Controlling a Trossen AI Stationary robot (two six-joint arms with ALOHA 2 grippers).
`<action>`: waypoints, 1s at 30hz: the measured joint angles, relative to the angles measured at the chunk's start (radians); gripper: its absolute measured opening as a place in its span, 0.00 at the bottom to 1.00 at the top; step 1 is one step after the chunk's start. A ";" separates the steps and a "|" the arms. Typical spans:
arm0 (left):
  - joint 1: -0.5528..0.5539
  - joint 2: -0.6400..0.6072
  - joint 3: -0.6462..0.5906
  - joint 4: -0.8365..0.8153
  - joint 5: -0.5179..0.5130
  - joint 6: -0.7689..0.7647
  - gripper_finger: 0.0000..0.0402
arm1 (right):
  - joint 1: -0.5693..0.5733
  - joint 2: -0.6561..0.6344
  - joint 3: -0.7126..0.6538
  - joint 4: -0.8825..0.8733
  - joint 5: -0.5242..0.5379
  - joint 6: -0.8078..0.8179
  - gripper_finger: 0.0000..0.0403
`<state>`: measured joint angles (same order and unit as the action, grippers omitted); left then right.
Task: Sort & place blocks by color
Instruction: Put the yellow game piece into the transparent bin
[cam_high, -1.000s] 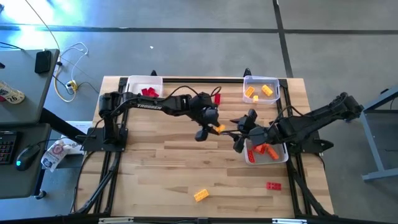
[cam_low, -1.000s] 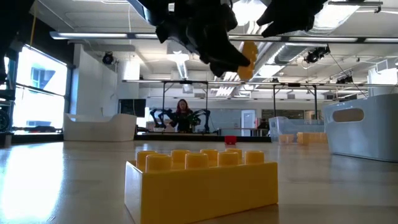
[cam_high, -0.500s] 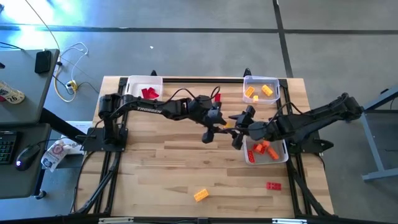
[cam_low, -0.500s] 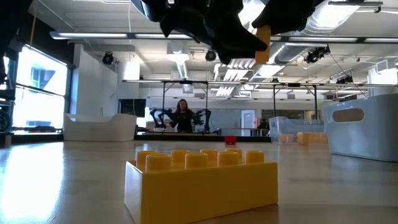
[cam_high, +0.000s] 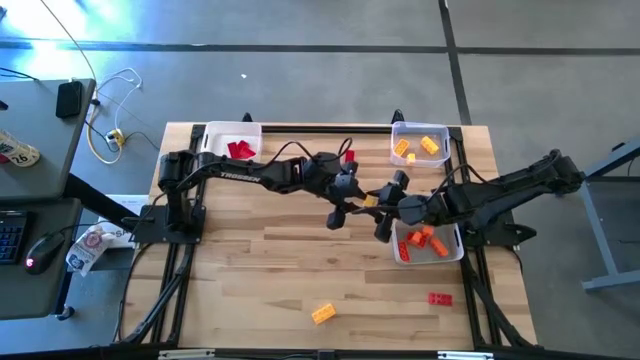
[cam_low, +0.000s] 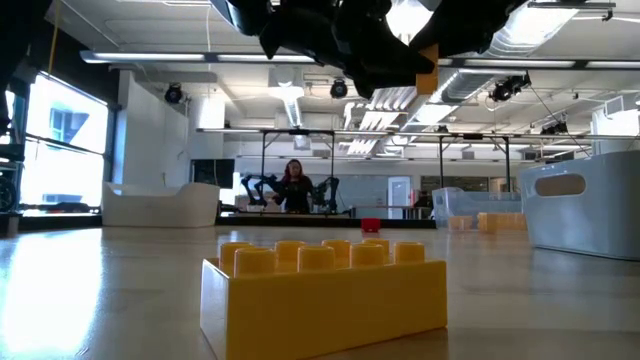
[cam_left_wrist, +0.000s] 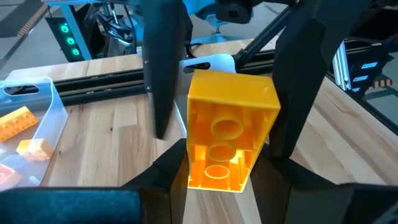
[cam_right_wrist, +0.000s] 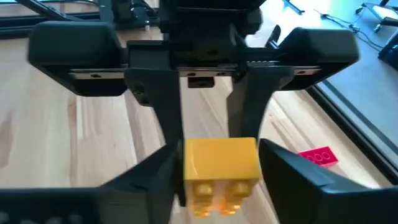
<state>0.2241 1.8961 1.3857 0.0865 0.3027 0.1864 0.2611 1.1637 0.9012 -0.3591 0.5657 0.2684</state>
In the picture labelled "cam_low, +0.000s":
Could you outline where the yellow hanging strap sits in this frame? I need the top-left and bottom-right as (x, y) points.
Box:
(48, 0), (62, 76)

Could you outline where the black metal stand frame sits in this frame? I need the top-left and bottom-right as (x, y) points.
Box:
(437, 132), (512, 194)
(259, 128), (337, 214)

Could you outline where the silver ventilation duct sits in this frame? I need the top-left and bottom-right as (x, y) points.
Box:
(439, 0), (581, 104)

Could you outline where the person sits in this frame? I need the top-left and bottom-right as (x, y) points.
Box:
(272, 158), (322, 216)

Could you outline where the black ceiling track fixture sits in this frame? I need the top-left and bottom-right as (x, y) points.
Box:
(527, 1), (617, 22)

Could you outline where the white door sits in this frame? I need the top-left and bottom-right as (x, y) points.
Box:
(388, 175), (412, 220)

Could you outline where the black monitor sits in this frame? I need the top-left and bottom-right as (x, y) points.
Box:
(190, 158), (237, 191)

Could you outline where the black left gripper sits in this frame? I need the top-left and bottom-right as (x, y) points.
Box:
(258, 0), (435, 100)

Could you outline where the clear plastic bin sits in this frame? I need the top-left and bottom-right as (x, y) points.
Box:
(431, 186), (526, 233)

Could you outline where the small yellow toy brick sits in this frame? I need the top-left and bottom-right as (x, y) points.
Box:
(447, 215), (474, 233)

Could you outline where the black aluminium table frame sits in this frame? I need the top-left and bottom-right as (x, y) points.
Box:
(216, 213), (437, 230)

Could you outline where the black wheel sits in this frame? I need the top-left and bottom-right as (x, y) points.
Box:
(0, 174), (20, 214)

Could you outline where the white plastic bin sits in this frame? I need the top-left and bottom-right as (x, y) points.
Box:
(101, 180), (222, 230)

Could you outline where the long ceiling light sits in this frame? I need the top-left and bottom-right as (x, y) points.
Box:
(78, 49), (317, 66)
(439, 57), (640, 71)

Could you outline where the white ventilation duct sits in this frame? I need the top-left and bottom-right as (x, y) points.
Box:
(267, 66), (307, 132)

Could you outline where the grey plastic bin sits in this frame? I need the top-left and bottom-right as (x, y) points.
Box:
(518, 149), (640, 263)

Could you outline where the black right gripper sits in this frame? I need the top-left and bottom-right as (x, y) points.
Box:
(409, 0), (529, 58)

